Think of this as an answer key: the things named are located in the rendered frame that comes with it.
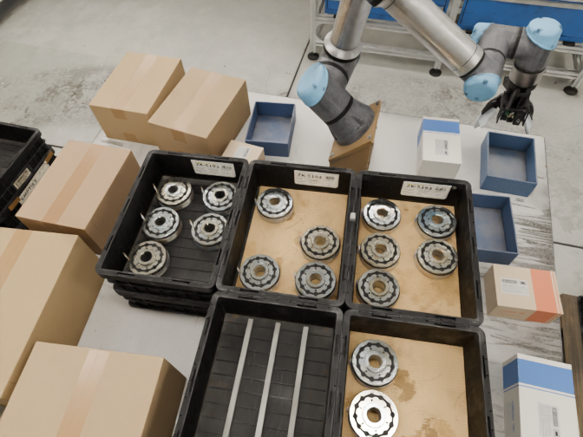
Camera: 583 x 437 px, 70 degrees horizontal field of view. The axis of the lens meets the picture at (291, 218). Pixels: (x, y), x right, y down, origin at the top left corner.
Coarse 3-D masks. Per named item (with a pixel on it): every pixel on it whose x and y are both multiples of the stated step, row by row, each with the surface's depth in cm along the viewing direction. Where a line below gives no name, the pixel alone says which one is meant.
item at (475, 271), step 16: (384, 176) 112; (400, 176) 111; (416, 176) 111; (352, 224) 104; (352, 240) 101; (352, 256) 99; (352, 272) 97; (352, 288) 94; (480, 288) 93; (352, 304) 92; (368, 304) 92; (480, 304) 91; (448, 320) 90; (464, 320) 89; (480, 320) 89
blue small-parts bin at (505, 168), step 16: (496, 144) 144; (512, 144) 143; (528, 144) 141; (496, 160) 142; (512, 160) 142; (528, 160) 139; (480, 176) 139; (496, 176) 130; (512, 176) 138; (528, 176) 136; (512, 192) 134; (528, 192) 132
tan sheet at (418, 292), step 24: (360, 216) 117; (408, 216) 116; (360, 240) 113; (408, 240) 112; (360, 264) 109; (408, 264) 108; (408, 288) 105; (432, 288) 104; (456, 288) 104; (432, 312) 101; (456, 312) 101
